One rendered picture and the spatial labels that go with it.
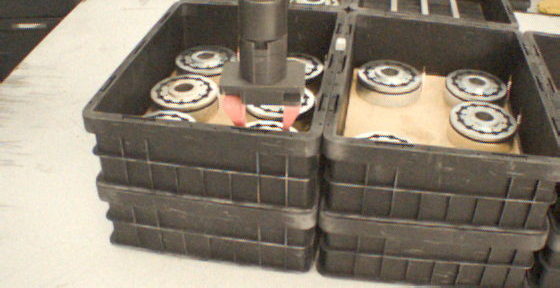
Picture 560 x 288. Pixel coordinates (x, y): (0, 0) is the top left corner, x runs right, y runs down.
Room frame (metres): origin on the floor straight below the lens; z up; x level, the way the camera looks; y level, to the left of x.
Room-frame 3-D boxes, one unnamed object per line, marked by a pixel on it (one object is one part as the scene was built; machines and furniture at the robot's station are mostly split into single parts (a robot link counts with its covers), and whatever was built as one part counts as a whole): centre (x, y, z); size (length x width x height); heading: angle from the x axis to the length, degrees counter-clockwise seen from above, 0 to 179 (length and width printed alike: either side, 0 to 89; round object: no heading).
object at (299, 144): (0.80, 0.06, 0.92); 0.40 x 0.30 x 0.02; 170
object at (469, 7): (1.13, -0.31, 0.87); 0.40 x 0.30 x 0.11; 170
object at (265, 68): (0.67, 0.01, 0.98); 0.10 x 0.07 x 0.07; 87
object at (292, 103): (0.67, 0.00, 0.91); 0.07 x 0.07 x 0.09; 87
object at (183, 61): (0.92, 0.11, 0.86); 0.10 x 0.10 x 0.01
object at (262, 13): (0.68, 0.01, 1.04); 0.07 x 0.06 x 0.07; 174
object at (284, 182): (0.80, 0.06, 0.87); 0.40 x 0.30 x 0.11; 170
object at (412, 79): (0.86, -0.18, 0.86); 0.10 x 0.10 x 0.01
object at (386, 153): (0.74, -0.23, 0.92); 0.40 x 0.30 x 0.02; 170
